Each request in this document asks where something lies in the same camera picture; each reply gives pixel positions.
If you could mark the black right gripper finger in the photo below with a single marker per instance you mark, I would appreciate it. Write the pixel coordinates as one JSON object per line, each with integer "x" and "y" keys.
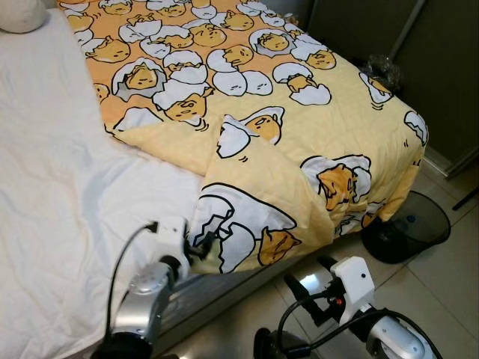
{"x": 327, "y": 264}
{"x": 298, "y": 289}

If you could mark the white quilted mattress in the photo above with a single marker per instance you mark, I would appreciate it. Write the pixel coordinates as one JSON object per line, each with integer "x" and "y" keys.
{"x": 67, "y": 187}

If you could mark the yellow egg print blanket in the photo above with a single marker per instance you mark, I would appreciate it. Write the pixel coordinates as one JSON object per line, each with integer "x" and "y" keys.
{"x": 262, "y": 90}

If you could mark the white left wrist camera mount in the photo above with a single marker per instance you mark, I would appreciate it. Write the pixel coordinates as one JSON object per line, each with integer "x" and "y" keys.
{"x": 172, "y": 243}

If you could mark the clear plastic bag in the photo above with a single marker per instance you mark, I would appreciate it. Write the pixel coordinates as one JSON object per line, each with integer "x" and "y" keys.
{"x": 385, "y": 71}

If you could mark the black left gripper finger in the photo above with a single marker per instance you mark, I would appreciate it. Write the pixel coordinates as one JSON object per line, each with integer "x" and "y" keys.
{"x": 206, "y": 243}

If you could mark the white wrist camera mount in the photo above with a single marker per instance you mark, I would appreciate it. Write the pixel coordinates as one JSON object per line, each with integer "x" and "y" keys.
{"x": 172, "y": 243}
{"x": 355, "y": 280}

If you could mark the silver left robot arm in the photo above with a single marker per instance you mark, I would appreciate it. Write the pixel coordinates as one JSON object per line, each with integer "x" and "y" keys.
{"x": 142, "y": 307}

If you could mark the dark grey wardrobe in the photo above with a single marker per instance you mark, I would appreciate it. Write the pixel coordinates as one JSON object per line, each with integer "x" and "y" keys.
{"x": 441, "y": 75}

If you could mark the beige plush toy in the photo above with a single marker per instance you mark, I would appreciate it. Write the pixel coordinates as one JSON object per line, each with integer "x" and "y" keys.
{"x": 19, "y": 13}

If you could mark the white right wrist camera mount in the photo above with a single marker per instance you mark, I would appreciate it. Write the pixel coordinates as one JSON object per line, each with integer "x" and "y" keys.
{"x": 355, "y": 280}

